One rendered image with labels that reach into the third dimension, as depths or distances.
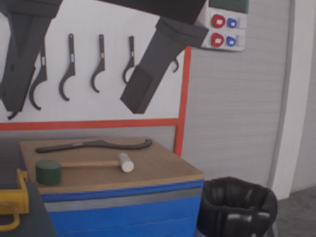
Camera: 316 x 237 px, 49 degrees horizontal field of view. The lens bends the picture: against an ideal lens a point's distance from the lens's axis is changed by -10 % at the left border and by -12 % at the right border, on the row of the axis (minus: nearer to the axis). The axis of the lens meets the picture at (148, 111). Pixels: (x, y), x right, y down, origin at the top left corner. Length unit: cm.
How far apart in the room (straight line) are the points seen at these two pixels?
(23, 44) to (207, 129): 282
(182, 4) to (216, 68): 268
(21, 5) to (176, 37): 15
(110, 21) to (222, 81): 105
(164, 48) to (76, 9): 214
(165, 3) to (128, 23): 228
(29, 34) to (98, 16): 225
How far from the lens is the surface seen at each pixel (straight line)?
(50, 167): 139
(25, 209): 95
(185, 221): 169
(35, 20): 26
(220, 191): 234
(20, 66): 27
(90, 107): 256
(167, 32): 35
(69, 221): 147
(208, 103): 300
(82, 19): 248
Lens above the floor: 152
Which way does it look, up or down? 12 degrees down
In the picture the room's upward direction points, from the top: 5 degrees clockwise
